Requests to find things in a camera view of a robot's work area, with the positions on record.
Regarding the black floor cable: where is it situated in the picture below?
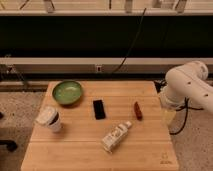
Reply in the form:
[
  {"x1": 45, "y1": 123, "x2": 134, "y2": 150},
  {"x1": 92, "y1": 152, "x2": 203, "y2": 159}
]
[{"x1": 169, "y1": 97, "x2": 204, "y2": 136}]

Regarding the white wall outlet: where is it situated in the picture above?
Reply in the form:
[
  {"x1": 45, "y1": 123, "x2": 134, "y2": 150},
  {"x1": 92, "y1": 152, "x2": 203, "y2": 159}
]
[{"x1": 97, "y1": 66, "x2": 102, "y2": 72}]

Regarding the black rectangular block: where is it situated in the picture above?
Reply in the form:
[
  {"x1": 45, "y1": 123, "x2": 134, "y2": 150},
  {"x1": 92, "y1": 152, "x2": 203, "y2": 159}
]
[{"x1": 93, "y1": 100, "x2": 106, "y2": 120}]

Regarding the red brown oblong object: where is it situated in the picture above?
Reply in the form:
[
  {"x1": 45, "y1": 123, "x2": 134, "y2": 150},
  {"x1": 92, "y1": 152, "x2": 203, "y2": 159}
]
[{"x1": 134, "y1": 102, "x2": 143, "y2": 120}]

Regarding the white milk carton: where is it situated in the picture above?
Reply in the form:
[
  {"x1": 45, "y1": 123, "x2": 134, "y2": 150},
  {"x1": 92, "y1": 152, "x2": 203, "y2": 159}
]
[{"x1": 101, "y1": 121, "x2": 132, "y2": 153}]

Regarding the white paper cup with lid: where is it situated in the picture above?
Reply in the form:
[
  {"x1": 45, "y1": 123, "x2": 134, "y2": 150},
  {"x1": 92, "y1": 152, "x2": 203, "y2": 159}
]
[{"x1": 36, "y1": 106, "x2": 61, "y2": 133}]

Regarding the green ceramic bowl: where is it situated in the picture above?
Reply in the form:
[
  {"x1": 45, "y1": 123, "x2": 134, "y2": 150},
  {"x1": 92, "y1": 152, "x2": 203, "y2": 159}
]
[{"x1": 52, "y1": 81, "x2": 83, "y2": 105}]

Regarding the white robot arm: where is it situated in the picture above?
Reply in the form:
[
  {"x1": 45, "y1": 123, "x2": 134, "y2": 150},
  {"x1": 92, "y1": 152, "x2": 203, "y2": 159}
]
[{"x1": 159, "y1": 61, "x2": 213, "y2": 125}]

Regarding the black chair base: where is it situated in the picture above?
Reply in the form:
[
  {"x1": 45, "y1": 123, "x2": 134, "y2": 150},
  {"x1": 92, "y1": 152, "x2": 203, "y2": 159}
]
[{"x1": 0, "y1": 112, "x2": 18, "y2": 152}]

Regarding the wooden board tabletop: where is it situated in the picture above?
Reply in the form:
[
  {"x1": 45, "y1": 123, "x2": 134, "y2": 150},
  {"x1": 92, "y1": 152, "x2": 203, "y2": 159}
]
[{"x1": 21, "y1": 81, "x2": 179, "y2": 171}]

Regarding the black hanging cable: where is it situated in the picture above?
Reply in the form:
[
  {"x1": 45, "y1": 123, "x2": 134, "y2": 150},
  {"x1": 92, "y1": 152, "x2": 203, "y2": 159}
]
[{"x1": 110, "y1": 7, "x2": 147, "y2": 74}]

